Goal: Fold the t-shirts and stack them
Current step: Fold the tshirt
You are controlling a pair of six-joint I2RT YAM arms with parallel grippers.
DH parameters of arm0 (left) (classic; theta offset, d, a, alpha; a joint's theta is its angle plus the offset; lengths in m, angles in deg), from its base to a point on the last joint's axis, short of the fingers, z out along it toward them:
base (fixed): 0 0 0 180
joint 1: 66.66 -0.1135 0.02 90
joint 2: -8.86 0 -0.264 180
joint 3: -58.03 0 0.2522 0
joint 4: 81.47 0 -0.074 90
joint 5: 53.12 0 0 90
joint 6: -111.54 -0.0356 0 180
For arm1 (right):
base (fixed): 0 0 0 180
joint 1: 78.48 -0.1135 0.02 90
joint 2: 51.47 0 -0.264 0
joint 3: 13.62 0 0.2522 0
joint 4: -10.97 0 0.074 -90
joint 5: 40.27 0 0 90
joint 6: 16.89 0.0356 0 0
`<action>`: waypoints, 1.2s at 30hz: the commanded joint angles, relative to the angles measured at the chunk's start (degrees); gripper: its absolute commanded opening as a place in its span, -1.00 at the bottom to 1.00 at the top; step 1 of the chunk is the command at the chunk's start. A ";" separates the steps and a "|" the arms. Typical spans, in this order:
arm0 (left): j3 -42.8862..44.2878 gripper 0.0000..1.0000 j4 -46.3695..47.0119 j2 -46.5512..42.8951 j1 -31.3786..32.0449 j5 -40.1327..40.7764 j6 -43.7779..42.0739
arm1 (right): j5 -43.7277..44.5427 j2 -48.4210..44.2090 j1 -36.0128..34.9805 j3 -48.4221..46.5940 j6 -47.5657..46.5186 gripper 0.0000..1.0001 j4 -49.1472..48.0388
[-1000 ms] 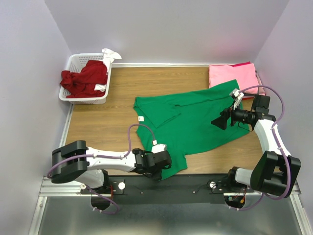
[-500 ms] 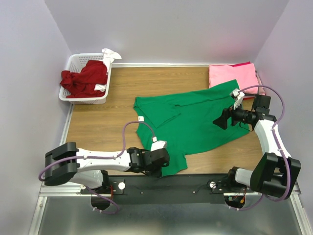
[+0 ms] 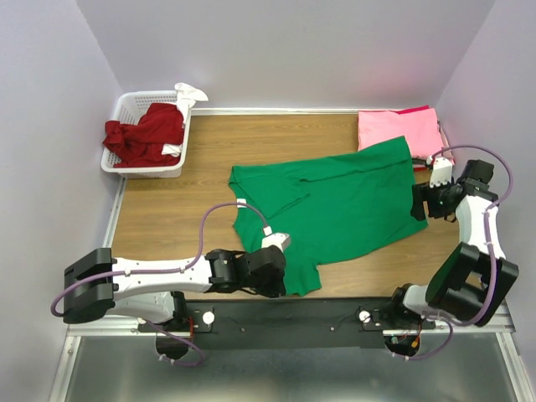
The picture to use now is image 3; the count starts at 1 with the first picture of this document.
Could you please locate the green t shirt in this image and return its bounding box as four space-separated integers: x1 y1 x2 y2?
229 137 427 296

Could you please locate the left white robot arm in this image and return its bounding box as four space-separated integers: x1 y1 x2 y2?
58 245 286 331

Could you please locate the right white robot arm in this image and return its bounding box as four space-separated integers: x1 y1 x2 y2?
385 156 518 328

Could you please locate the folded shirts stack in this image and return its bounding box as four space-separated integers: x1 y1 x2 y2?
395 105 450 172

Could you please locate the pink folded t shirt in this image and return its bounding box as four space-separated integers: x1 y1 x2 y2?
358 107 445 158

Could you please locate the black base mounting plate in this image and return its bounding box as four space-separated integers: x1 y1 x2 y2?
187 296 419 350

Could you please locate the dark red t shirt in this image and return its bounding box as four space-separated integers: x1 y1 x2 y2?
103 103 184 168

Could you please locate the white t shirt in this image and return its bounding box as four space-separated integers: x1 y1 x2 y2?
162 83 209 157

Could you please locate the white plastic laundry basket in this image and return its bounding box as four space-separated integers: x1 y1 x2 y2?
100 90 191 178

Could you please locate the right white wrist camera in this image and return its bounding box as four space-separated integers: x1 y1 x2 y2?
426 156 453 188

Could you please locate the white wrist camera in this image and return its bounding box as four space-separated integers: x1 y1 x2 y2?
426 156 453 188
260 226 291 252

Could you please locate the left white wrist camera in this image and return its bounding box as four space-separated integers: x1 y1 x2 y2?
260 226 291 252

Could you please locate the aluminium frame rail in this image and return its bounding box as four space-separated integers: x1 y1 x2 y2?
48 179 524 402

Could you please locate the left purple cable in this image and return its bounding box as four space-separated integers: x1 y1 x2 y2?
49 201 273 369

